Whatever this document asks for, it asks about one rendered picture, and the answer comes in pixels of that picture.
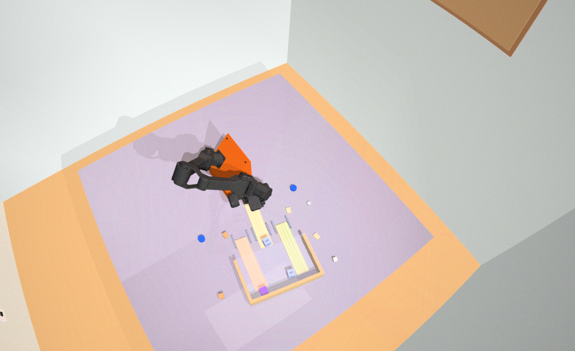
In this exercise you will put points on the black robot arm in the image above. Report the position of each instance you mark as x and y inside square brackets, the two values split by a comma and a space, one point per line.
[238, 184]

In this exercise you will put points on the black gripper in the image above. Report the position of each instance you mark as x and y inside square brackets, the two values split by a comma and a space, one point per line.
[234, 199]

